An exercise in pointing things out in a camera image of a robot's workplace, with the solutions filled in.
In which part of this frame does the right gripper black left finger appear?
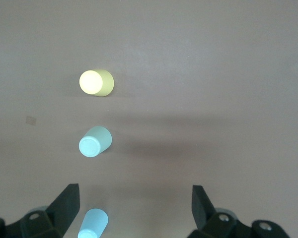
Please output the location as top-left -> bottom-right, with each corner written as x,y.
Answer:
0,183 -> 80,238

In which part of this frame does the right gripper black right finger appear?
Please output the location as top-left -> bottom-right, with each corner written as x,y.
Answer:
188,184 -> 292,238

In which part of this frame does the teal plastic cup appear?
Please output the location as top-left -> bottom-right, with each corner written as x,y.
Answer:
78,125 -> 113,158

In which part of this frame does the light blue plastic cup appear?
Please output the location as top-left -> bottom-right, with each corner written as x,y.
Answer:
77,208 -> 109,238

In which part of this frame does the yellow plastic cup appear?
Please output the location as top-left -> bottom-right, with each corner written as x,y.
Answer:
78,68 -> 115,98

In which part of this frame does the small brown tape square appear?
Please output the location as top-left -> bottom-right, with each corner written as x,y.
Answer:
24,115 -> 38,126

